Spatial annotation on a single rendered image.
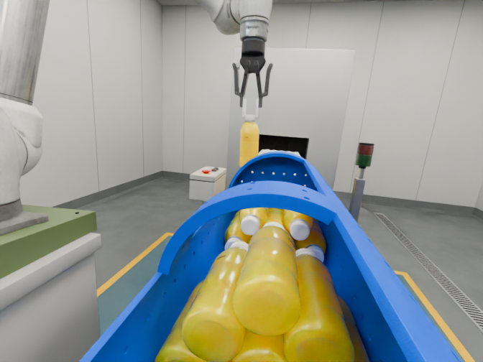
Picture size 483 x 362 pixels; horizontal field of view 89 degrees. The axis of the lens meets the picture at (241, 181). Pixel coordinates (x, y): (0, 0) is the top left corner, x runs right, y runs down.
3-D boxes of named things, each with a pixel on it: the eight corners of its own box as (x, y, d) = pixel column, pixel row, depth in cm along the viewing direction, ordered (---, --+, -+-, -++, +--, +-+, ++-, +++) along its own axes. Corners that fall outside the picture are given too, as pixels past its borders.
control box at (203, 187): (188, 199, 97) (189, 173, 94) (204, 187, 116) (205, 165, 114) (213, 202, 95) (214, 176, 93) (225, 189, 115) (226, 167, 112)
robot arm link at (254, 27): (268, 15, 72) (267, 38, 73) (269, 26, 81) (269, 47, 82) (237, 16, 73) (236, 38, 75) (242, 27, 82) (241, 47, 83)
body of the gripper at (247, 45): (238, 38, 75) (237, 70, 78) (266, 37, 74) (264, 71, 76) (242, 45, 83) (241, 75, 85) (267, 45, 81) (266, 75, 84)
